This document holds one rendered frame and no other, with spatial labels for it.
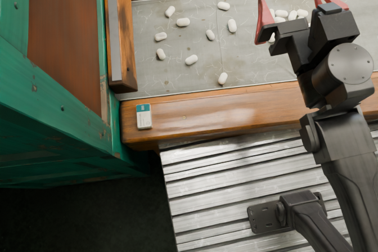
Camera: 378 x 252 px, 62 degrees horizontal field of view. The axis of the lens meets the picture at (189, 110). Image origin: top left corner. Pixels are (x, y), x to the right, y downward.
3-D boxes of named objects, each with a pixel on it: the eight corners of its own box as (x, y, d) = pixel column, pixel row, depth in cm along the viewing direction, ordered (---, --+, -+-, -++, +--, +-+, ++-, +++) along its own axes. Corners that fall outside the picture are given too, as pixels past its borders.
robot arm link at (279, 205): (278, 202, 70) (285, 229, 69) (315, 194, 70) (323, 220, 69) (271, 202, 76) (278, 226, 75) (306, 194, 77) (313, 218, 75)
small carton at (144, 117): (152, 127, 79) (151, 126, 77) (138, 129, 79) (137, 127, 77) (150, 105, 81) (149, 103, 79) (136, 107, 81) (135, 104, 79)
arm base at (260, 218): (251, 207, 75) (258, 238, 74) (331, 190, 76) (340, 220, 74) (246, 206, 83) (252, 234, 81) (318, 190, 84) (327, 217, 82)
